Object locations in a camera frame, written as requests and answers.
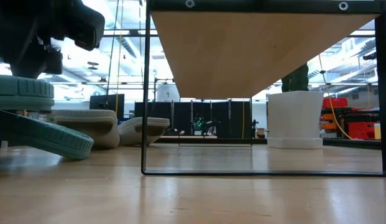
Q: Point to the black aluminium table frame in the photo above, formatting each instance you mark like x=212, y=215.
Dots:
x=351, y=143

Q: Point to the grey rubber slide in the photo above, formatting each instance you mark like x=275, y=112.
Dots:
x=133, y=133
x=96, y=137

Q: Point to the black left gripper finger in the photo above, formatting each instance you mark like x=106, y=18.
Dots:
x=28, y=71

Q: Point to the black ceiling fixture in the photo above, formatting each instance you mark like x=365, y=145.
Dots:
x=370, y=56

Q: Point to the distant robot with green light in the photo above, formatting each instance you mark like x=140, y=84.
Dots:
x=199, y=123

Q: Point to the green cactus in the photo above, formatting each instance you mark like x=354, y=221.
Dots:
x=296, y=79

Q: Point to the red storage bin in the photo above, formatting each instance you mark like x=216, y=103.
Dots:
x=335, y=103
x=360, y=130

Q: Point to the black background monitor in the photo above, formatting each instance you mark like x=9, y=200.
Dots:
x=102, y=102

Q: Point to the white box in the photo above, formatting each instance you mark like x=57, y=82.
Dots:
x=168, y=93

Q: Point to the white plant pot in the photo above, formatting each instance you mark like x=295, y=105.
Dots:
x=295, y=118

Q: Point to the black partition panels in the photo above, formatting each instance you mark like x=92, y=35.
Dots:
x=180, y=118

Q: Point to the wooden shelf with black frame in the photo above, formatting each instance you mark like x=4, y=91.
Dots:
x=242, y=46

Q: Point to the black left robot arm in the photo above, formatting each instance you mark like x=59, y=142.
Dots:
x=18, y=18

